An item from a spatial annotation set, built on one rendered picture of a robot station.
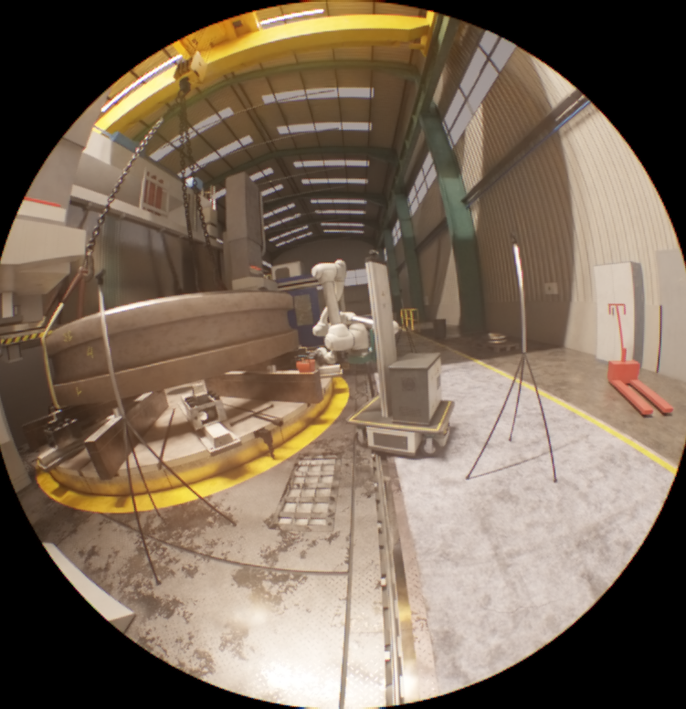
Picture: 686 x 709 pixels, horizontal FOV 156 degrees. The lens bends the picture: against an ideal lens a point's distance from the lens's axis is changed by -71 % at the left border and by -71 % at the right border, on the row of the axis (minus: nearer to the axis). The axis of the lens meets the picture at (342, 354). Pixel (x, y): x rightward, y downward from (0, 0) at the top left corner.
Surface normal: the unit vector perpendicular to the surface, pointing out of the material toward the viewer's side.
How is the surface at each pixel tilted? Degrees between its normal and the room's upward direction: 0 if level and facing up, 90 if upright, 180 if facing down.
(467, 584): 0
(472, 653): 0
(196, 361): 90
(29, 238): 90
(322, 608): 0
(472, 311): 90
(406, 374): 90
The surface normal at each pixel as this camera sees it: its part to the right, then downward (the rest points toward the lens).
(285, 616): -0.12, -0.98
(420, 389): -0.54, 0.21
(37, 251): 0.99, -0.11
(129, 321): 0.50, 0.08
